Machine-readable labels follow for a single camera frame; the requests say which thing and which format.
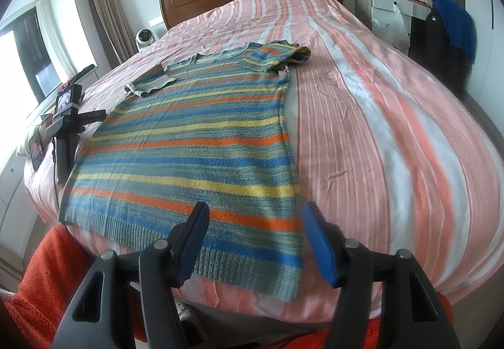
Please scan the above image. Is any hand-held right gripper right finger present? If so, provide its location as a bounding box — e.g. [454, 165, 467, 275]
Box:
[302, 202, 461, 349]

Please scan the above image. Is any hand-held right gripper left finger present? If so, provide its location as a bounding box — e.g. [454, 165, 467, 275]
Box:
[51, 202, 210, 349]

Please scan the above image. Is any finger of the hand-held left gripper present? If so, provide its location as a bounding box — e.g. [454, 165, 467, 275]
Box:
[79, 109, 108, 128]

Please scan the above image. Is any striped knit sweater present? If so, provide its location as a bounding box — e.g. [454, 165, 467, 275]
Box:
[58, 40, 312, 303]

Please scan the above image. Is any dark phone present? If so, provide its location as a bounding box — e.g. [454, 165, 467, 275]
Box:
[29, 132, 47, 171]

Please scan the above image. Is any white sheer curtain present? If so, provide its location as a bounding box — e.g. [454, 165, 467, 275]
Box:
[35, 0, 98, 76]

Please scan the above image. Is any window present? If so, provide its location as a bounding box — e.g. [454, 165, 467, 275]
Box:
[0, 0, 97, 107]

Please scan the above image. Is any small white fan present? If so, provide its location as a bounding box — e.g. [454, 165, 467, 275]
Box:
[135, 28, 154, 47]

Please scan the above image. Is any beige curtain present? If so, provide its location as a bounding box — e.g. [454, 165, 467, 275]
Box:
[82, 0, 138, 67]

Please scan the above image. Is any pink striped bed sheet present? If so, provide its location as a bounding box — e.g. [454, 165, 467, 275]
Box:
[23, 0, 504, 315]

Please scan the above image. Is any orange fleece clothing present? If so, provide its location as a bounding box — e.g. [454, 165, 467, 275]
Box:
[14, 225, 97, 349]

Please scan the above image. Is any chair with blue cloth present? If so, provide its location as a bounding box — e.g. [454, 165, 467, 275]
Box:
[407, 4, 479, 98]

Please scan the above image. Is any white plastic bag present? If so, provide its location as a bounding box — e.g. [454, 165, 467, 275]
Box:
[371, 2, 411, 50]

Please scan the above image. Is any blue cloth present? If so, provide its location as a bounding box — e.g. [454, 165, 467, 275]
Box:
[430, 0, 478, 63]

